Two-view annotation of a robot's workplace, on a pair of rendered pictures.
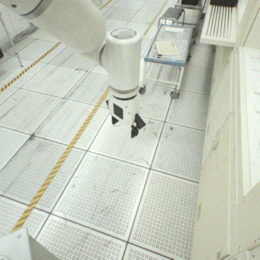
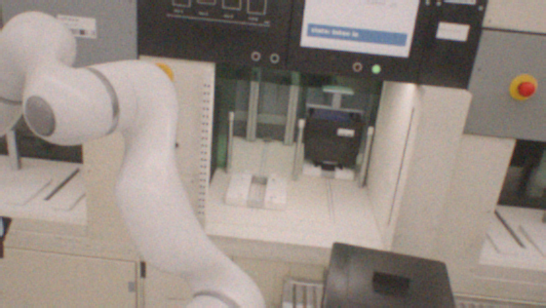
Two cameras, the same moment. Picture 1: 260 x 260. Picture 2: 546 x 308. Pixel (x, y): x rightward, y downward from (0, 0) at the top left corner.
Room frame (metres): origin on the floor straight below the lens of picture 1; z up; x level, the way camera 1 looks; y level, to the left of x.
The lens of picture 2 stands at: (0.16, 1.00, 1.67)
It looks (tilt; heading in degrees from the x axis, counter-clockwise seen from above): 22 degrees down; 252
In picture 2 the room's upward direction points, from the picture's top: 6 degrees clockwise
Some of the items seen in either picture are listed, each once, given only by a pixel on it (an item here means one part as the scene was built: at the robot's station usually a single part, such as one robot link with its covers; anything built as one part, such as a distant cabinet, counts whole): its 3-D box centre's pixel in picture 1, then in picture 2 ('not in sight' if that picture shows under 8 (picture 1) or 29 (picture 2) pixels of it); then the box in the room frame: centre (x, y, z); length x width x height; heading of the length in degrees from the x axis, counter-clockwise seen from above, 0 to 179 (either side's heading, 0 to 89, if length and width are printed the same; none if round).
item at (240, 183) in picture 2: not in sight; (257, 189); (-0.28, -0.51, 0.89); 0.22 x 0.21 x 0.04; 71
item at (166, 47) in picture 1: (166, 46); not in sight; (2.18, -0.42, 0.47); 0.31 x 0.23 x 0.02; 3
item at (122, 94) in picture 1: (123, 86); not in sight; (0.49, 0.01, 1.18); 0.09 x 0.08 x 0.03; 46
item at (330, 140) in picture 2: not in sight; (331, 126); (-0.63, -0.72, 1.06); 0.24 x 0.20 x 0.32; 161
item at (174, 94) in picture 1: (169, 59); not in sight; (2.34, -0.50, 0.24); 0.97 x 0.52 x 0.48; 164
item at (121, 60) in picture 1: (122, 59); not in sight; (0.49, 0.02, 1.26); 0.09 x 0.08 x 0.13; 46
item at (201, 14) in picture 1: (190, 11); not in sight; (3.93, -1.05, 0.24); 0.94 x 0.53 x 0.48; 161
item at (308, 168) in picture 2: not in sight; (327, 163); (-0.63, -0.72, 0.89); 0.22 x 0.21 x 0.04; 71
